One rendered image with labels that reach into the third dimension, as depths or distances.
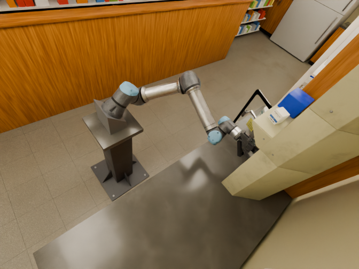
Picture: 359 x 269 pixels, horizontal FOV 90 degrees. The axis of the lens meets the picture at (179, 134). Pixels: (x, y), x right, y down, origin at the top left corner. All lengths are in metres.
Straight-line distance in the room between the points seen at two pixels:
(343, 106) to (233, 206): 0.84
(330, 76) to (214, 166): 0.82
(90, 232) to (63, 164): 1.37
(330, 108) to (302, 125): 0.11
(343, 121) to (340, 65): 0.40
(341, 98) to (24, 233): 2.37
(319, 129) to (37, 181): 2.37
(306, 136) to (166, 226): 0.83
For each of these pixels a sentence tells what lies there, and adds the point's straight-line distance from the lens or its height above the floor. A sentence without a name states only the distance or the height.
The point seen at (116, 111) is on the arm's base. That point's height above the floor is 1.13.
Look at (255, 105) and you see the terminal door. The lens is 1.35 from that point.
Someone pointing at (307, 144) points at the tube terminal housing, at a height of 1.60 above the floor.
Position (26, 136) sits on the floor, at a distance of 2.75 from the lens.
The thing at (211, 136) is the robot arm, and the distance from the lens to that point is 1.02.
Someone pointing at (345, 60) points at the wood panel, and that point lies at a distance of 1.10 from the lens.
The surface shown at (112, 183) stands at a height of 0.02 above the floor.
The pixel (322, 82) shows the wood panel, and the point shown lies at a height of 1.65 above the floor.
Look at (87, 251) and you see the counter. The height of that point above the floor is 0.94.
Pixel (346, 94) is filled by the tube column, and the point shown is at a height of 1.81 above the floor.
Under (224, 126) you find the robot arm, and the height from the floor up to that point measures 1.25.
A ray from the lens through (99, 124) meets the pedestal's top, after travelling 1.43.
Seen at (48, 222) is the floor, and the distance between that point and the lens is 2.24.
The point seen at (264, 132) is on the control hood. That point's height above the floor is 1.51.
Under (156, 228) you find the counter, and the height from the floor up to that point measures 0.94.
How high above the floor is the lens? 2.07
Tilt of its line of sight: 54 degrees down
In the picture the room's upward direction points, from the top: 20 degrees clockwise
